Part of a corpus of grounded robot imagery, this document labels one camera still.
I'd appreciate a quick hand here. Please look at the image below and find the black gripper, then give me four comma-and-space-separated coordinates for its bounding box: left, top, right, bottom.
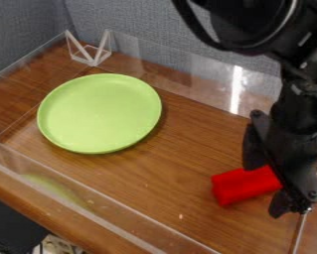
241, 110, 317, 218

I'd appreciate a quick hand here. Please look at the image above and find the red rectangular block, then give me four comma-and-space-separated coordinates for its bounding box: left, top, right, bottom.
212, 166, 283, 206

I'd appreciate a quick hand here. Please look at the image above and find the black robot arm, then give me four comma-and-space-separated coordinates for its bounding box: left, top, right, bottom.
171, 0, 317, 218

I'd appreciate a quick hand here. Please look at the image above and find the green round plate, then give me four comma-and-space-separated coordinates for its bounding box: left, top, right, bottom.
38, 73, 162, 154

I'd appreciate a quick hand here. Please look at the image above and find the clear acrylic enclosure wall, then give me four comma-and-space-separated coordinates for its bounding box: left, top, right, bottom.
0, 32, 317, 254

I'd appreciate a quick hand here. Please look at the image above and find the clear acrylic corner bracket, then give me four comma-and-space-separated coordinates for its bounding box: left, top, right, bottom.
64, 30, 111, 66

